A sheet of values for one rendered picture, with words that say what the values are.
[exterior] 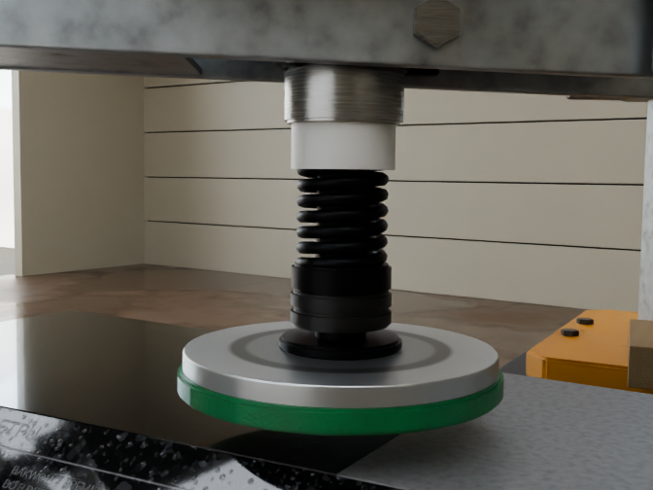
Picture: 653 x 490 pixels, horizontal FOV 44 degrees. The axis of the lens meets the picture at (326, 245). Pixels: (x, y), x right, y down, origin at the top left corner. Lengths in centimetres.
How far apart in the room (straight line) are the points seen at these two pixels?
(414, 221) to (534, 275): 121
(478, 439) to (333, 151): 21
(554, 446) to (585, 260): 625
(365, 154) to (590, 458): 24
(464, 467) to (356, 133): 21
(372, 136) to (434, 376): 15
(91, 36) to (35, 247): 823
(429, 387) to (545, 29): 22
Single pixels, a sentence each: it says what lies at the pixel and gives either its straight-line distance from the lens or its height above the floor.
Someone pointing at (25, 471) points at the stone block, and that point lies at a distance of 62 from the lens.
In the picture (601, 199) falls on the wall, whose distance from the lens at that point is 674.
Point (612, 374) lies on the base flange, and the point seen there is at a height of 77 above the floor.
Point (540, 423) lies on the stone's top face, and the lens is 62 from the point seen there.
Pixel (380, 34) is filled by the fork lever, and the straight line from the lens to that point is 50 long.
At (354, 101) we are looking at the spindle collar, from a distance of 51.
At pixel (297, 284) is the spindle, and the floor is 95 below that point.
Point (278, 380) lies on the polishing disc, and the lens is 47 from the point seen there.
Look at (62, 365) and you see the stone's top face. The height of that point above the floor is 85.
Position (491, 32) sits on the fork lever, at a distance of 51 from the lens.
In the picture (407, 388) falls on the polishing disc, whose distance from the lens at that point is 47.
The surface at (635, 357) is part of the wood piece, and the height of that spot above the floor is 82.
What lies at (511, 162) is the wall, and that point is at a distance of 699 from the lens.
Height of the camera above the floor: 102
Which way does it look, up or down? 5 degrees down
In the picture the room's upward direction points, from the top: 1 degrees clockwise
